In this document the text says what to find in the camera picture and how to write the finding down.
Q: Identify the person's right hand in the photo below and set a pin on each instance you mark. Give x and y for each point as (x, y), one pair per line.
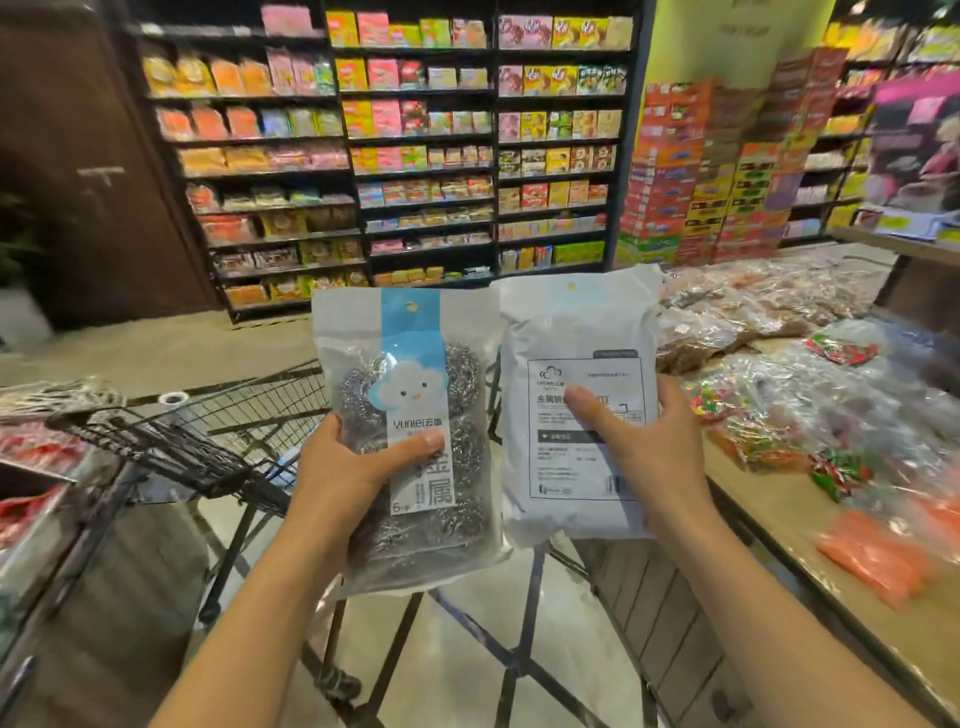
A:
(667, 465)

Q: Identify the person's left hand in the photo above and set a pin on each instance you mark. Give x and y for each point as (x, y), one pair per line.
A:
(337, 487)

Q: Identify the person's left forearm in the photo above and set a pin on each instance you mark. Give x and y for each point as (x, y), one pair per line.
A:
(247, 652)

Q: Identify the pile of colourful candy packets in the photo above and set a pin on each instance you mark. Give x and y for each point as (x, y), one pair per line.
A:
(750, 435)

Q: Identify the wooden glass-edged display counter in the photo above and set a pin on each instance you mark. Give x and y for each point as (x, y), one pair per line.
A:
(787, 510)

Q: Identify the pile of clear nut bags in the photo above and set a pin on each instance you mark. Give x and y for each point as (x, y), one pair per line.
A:
(712, 330)

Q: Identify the white plastic bag roll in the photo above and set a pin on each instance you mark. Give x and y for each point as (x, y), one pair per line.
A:
(163, 399)

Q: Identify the black biscuit shelving unit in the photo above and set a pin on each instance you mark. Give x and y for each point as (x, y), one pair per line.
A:
(435, 259)

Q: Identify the black snack packet shelving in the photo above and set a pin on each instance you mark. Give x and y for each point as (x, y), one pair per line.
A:
(806, 240)

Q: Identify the wooden acrylic-bin snack stand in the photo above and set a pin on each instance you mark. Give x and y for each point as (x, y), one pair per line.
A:
(112, 637)

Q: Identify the stack of red cartons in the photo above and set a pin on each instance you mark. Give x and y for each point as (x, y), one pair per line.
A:
(667, 187)

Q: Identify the pile of red stick snacks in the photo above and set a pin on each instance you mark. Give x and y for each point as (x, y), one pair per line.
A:
(37, 446)

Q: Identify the dark wooden table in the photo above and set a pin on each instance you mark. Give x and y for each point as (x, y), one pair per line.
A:
(922, 292)

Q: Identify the pile of red candy packets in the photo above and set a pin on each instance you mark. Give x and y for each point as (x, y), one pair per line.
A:
(22, 517)

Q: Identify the rows of yellow pink packets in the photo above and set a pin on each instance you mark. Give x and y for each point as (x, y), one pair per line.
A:
(840, 157)

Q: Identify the brown wooden door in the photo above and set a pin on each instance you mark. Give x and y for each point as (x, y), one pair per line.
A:
(75, 247)

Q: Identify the white plant pot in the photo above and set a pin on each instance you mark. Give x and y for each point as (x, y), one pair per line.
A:
(22, 319)

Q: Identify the rows of biscuit boxes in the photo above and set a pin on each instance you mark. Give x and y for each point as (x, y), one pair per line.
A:
(390, 120)

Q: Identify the pink poster display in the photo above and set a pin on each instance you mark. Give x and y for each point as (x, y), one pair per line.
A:
(915, 150)

